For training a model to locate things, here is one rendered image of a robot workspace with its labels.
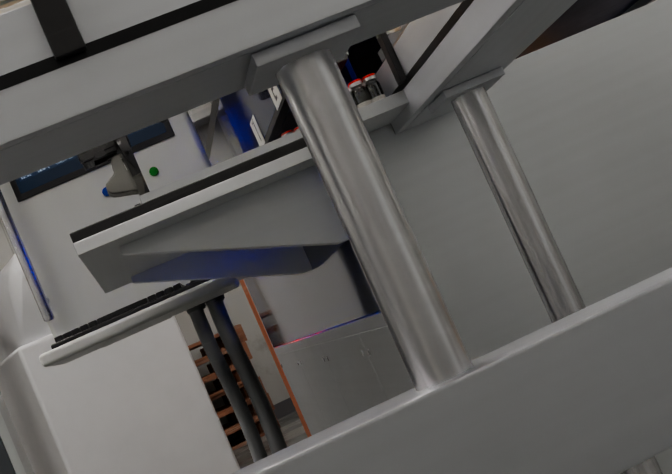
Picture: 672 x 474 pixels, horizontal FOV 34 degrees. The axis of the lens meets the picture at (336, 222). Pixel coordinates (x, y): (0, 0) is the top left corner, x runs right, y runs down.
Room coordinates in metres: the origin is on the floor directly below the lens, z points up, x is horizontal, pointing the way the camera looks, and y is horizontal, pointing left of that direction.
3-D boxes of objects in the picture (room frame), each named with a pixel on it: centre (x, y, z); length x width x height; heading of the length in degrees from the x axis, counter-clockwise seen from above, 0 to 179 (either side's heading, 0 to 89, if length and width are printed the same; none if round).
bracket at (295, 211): (1.76, 0.16, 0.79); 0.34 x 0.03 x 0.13; 101
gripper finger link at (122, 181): (1.73, 0.28, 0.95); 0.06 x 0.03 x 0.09; 101
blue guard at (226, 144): (2.69, 0.16, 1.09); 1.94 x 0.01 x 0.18; 11
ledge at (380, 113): (1.62, -0.11, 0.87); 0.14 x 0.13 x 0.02; 101
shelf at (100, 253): (2.00, 0.19, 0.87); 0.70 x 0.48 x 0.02; 11
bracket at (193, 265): (2.25, 0.25, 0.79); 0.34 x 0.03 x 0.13; 101
